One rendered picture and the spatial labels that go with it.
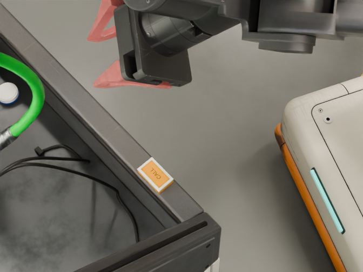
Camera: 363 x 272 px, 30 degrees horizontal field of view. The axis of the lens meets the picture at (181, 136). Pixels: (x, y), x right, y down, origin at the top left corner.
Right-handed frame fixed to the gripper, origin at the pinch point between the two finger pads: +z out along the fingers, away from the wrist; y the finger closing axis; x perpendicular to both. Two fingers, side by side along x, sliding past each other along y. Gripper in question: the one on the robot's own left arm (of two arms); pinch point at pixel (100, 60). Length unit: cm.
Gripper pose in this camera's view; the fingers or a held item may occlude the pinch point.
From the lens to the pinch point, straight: 70.2
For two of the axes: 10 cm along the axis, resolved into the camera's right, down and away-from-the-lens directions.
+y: 1.5, 9.6, -2.2
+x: 6.9, 0.6, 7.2
